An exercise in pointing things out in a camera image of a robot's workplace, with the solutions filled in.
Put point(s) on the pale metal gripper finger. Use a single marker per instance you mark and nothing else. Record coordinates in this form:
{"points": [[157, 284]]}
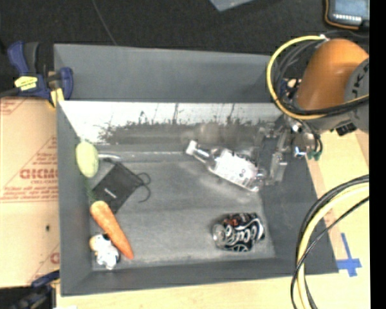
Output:
{"points": [[270, 134], [278, 169]]}

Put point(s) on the clear plastic bottle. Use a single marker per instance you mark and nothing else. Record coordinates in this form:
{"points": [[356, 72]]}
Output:
{"points": [[228, 167]]}

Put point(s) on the crushed black drink can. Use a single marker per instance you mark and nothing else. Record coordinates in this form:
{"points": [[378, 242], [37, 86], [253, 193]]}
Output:
{"points": [[239, 232]]}

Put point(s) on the grey metal bin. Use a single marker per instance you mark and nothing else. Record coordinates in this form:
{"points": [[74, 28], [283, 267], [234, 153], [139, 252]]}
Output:
{"points": [[180, 204]]}

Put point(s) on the black cloth pouch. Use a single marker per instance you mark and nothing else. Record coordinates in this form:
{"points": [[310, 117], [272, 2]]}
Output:
{"points": [[117, 187]]}

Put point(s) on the orange toy carrot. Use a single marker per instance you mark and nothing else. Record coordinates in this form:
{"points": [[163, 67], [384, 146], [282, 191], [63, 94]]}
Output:
{"points": [[111, 228]]}

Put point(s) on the pale green toy fruit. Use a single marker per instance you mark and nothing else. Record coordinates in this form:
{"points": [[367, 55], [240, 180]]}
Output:
{"points": [[87, 159]]}

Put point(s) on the white and black toy animal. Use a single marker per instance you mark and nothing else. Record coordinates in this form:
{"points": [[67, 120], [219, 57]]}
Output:
{"points": [[105, 253]]}

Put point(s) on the brown cardboard board, red print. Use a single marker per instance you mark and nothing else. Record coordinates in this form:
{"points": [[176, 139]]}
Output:
{"points": [[25, 230]]}

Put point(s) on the black cylinder on white bracket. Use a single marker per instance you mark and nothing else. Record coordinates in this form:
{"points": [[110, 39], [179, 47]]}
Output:
{"points": [[297, 127]]}

